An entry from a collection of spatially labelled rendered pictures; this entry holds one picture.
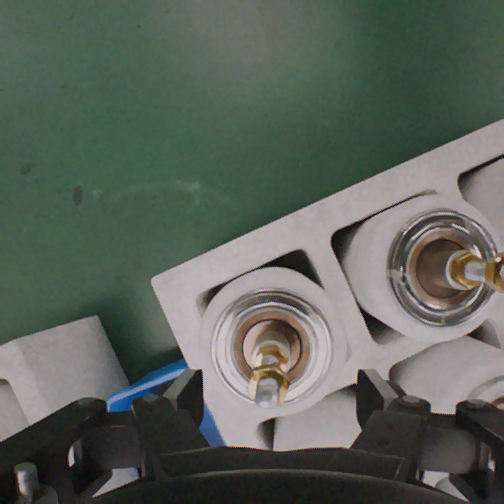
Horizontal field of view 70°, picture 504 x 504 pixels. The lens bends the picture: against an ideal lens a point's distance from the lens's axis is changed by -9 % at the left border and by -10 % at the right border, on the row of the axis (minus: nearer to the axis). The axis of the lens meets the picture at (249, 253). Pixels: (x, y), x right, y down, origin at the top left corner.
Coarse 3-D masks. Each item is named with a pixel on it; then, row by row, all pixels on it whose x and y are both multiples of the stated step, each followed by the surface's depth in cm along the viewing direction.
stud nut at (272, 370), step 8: (256, 368) 17; (264, 368) 17; (272, 368) 17; (280, 368) 17; (256, 376) 17; (264, 376) 17; (272, 376) 16; (280, 376) 16; (248, 384) 17; (256, 384) 17; (280, 384) 16; (288, 384) 16; (248, 392) 17; (280, 392) 16; (280, 400) 16
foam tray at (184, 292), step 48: (480, 144) 30; (384, 192) 31; (432, 192) 31; (240, 240) 31; (288, 240) 31; (336, 240) 42; (192, 288) 32; (336, 288) 31; (192, 336) 32; (384, 336) 33; (480, 336) 33; (336, 384) 31; (240, 432) 31; (432, 480) 30
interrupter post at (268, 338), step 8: (264, 336) 23; (272, 336) 22; (280, 336) 23; (256, 344) 22; (264, 344) 21; (272, 344) 21; (280, 344) 21; (288, 344) 23; (256, 352) 21; (288, 352) 21; (288, 368) 21
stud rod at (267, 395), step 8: (264, 360) 20; (272, 360) 19; (264, 384) 16; (272, 384) 16; (256, 392) 15; (264, 392) 15; (272, 392) 15; (256, 400) 15; (264, 400) 15; (272, 400) 15; (264, 408) 15
